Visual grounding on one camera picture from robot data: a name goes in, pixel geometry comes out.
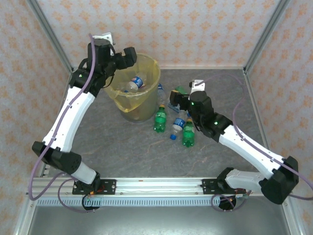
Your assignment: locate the crushed clear bottle blue label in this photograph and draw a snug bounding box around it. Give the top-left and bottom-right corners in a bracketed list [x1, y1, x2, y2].
[167, 102, 193, 118]

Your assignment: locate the slim clear bottle blue label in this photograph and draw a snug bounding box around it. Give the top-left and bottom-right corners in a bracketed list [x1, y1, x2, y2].
[157, 83, 167, 103]

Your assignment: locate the clear bottle blue cap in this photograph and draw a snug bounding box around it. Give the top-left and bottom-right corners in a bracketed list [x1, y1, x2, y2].
[170, 117, 186, 141]

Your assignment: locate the clear bottle wide blue label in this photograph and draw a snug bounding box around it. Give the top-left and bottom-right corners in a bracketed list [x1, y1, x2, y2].
[126, 74, 147, 93]

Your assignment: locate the clear plastic bin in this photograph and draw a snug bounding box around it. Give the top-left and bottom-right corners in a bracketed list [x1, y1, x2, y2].
[102, 52, 161, 122]

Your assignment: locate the small green circuit board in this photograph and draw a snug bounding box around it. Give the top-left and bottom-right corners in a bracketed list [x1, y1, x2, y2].
[234, 188, 252, 200]

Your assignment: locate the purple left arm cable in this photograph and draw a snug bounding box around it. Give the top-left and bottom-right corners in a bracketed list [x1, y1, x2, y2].
[28, 33, 97, 213]

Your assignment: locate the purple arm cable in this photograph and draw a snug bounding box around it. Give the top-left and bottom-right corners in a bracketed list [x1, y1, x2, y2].
[210, 74, 313, 212]
[28, 33, 97, 213]

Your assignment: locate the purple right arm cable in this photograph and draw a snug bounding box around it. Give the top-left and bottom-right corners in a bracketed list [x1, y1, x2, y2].
[210, 74, 313, 212]

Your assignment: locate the aluminium corner post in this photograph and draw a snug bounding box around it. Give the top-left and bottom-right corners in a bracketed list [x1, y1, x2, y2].
[243, 0, 292, 74]
[26, 0, 74, 73]

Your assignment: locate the grey slotted cable duct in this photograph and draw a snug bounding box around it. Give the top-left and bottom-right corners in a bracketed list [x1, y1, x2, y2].
[36, 197, 222, 208]

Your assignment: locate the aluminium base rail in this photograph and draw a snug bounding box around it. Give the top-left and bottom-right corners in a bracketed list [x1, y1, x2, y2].
[12, 70, 77, 235]
[243, 70, 306, 235]

